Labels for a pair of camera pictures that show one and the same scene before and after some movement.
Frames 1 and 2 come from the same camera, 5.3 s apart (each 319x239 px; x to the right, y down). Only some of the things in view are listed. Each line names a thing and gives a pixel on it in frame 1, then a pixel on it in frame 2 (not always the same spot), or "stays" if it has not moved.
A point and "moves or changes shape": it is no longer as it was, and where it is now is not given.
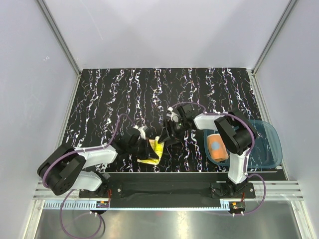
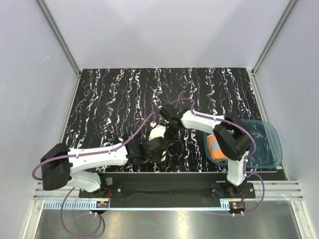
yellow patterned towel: [158, 148] moves or changes shape
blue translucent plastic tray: [266, 152] stays
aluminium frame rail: [276, 190] stays
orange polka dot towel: [217, 148] stays
